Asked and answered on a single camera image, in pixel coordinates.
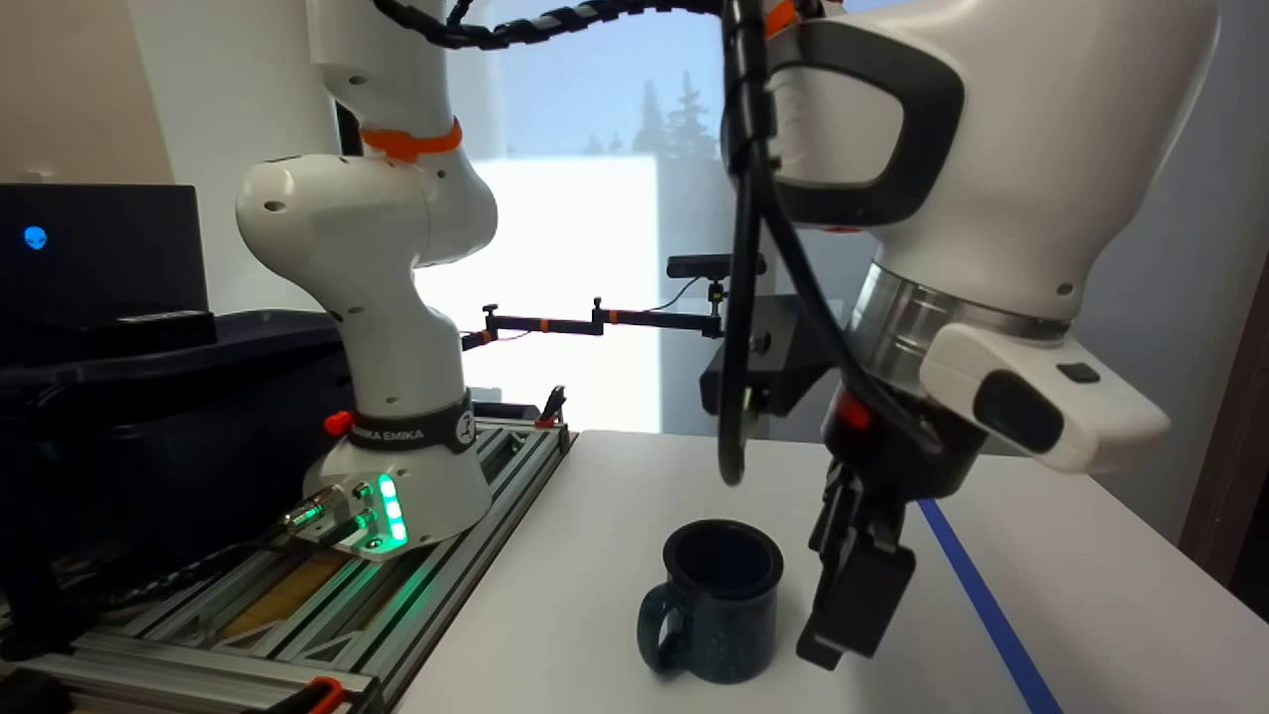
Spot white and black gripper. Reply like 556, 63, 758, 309
795, 319, 1177, 674

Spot black boom arm orange joints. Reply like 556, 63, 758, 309
455, 294, 730, 357

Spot dark teal mug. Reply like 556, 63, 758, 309
635, 516, 791, 690

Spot blue tape line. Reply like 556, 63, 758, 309
918, 495, 1071, 714

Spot black storage case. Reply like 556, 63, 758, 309
0, 305, 367, 668

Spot black monitor with blue light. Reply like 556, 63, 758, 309
0, 178, 223, 366

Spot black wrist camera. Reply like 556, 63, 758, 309
700, 294, 852, 423

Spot black corrugated cable conduit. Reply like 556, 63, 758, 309
369, 0, 961, 489

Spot black camera on stand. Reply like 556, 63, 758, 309
661, 245, 733, 286

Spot black red rail clamp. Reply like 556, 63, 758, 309
533, 381, 577, 438

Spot aluminium rail frame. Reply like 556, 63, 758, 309
0, 386, 578, 714

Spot red rail end clamp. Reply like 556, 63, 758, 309
301, 674, 359, 714

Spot orange strap on conduit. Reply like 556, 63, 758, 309
758, 0, 804, 38

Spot orange strap on arm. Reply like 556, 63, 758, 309
359, 118, 470, 165

